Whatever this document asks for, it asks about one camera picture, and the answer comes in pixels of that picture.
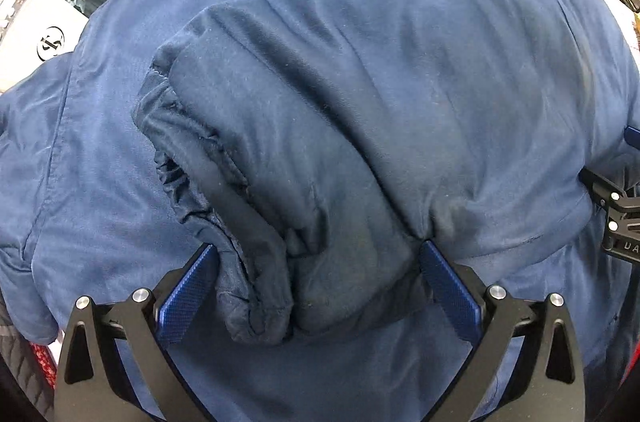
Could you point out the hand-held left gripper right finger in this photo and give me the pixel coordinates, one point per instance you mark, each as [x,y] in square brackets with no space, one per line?
[450,297]

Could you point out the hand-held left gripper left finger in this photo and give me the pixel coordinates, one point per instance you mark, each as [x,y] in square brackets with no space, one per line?
[187,292]

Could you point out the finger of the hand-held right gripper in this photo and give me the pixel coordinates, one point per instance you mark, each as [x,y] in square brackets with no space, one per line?
[632,136]
[600,188]

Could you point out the navy blue padded jacket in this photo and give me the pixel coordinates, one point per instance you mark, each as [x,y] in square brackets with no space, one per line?
[350,102]

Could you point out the black garment with red trim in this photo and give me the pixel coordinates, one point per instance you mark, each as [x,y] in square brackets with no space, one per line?
[30,367]

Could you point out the white beauty machine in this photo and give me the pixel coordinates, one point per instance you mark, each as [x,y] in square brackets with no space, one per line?
[30,27]

